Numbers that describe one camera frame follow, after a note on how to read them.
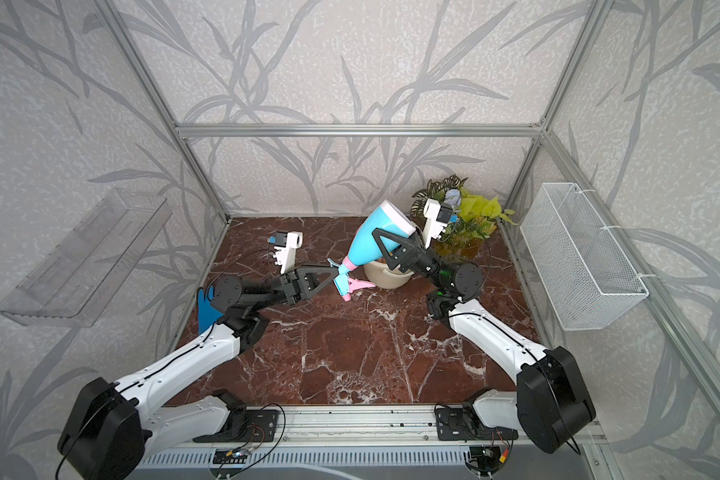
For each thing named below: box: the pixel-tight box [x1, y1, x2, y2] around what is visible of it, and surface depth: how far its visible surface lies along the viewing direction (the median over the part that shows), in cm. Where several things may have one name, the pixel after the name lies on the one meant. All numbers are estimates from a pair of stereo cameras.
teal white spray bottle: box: [327, 200, 417, 302], surface depth 56 cm
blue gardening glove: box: [197, 286, 224, 335], surface depth 95 cm
